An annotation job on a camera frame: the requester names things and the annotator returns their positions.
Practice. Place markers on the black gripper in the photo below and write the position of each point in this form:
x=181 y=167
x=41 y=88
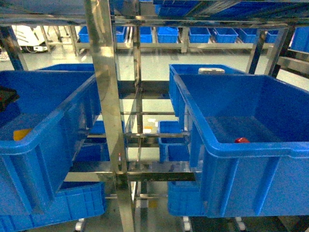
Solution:
x=7 y=96

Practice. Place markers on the yellow toy building block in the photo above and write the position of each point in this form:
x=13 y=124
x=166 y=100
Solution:
x=20 y=134

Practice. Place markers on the red toy building block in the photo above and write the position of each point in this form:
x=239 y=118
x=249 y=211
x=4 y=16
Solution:
x=241 y=140

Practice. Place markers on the large blue bin left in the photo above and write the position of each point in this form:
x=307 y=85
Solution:
x=61 y=109

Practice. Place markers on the large blue bin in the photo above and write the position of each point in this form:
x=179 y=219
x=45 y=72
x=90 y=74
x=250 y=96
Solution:
x=61 y=109
x=269 y=176

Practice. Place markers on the lower left blue bin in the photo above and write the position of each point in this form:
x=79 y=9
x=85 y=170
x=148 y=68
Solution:
x=73 y=201

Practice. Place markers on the lower right blue bin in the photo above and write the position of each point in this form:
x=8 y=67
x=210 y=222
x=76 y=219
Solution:
x=184 y=199

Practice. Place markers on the large blue bin right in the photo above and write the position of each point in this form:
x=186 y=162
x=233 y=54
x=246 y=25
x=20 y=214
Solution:
x=269 y=176

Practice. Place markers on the steel rack upright post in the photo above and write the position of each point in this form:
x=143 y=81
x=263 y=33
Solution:
x=102 y=37

